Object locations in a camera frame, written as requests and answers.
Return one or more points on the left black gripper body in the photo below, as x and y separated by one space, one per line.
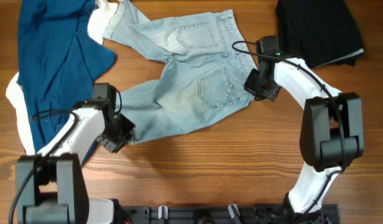
119 134

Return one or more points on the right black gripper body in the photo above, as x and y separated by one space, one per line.
260 87

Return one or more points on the light blue denim shorts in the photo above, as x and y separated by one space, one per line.
206 66

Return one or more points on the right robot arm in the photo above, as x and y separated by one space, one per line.
331 135

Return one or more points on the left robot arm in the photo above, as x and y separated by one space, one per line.
50 187

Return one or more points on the folded black garment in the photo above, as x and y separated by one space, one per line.
322 32

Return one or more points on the dark blue shirt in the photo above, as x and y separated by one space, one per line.
58 62

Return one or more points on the white garment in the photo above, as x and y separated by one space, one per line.
99 20

